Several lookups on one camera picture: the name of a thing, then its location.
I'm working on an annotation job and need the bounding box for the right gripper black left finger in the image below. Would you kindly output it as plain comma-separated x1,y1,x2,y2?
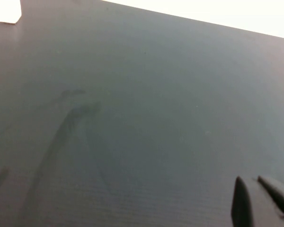
231,176,254,227

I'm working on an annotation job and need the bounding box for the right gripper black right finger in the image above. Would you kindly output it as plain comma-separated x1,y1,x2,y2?
257,175,284,223

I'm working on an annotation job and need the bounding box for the white foam cube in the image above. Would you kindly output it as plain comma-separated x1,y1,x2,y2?
0,0,22,25

